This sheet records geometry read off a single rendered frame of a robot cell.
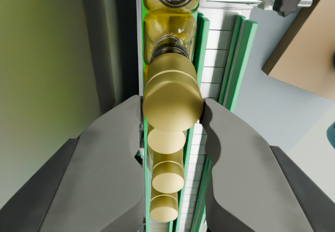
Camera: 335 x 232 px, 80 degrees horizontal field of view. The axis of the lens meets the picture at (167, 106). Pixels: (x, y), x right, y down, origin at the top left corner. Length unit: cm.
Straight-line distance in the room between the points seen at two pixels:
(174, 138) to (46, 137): 13
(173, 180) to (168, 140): 5
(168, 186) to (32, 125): 14
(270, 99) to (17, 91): 65
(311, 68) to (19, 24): 62
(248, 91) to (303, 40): 19
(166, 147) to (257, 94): 53
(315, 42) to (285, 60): 7
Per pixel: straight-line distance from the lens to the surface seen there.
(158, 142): 18
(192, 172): 66
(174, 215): 27
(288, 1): 32
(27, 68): 21
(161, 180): 22
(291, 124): 81
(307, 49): 63
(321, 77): 69
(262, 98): 70
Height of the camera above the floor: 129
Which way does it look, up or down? 57 degrees down
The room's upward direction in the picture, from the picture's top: 179 degrees clockwise
